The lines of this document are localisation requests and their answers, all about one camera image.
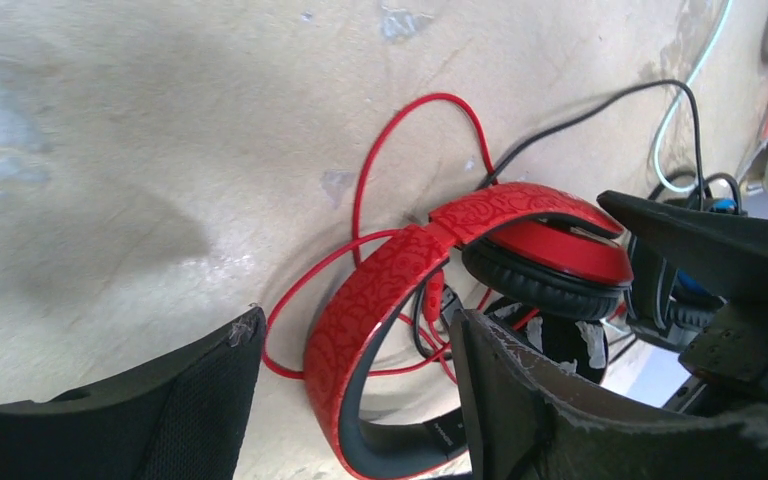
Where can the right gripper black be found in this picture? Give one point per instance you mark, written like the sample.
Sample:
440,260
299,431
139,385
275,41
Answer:
527,418

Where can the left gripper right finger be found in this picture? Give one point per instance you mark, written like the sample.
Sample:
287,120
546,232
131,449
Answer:
726,254

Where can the red headphones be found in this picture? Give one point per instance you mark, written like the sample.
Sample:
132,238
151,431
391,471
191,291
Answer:
532,243

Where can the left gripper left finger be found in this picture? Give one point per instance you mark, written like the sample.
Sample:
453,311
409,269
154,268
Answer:
182,415

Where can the black blue headphones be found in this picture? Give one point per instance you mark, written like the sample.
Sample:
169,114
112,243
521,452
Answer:
664,305

